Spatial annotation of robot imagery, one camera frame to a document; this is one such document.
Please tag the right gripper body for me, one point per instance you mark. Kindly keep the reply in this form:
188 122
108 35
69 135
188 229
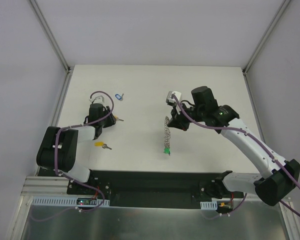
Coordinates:
177 120

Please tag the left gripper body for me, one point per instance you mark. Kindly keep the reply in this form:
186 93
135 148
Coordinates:
108 116

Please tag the metal disc with keyrings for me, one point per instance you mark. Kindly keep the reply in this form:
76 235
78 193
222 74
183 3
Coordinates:
167 133

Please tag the green tag key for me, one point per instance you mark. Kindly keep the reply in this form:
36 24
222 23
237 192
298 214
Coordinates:
167 151

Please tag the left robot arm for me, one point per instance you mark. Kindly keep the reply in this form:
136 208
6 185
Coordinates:
61 155

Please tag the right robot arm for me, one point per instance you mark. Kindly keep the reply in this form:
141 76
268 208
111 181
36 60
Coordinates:
276 176

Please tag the blue tag key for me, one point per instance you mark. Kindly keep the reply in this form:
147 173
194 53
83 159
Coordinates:
119 97

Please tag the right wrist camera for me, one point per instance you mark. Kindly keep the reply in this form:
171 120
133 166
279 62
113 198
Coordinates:
172 96

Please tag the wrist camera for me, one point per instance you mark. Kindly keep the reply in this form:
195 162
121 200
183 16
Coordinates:
172 96
97 100

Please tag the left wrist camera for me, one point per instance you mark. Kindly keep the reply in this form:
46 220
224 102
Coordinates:
97 100

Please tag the left aluminium frame rail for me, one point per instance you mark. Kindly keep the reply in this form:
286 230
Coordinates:
53 72

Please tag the aluminium frame rail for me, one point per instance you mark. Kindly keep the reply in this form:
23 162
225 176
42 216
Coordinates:
263 81
53 72

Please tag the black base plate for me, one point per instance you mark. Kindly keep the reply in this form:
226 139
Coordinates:
171 190

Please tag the right white cable duct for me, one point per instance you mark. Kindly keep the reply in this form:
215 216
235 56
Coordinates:
209 205

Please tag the right aluminium frame rail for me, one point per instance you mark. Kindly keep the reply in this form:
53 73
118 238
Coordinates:
263 81

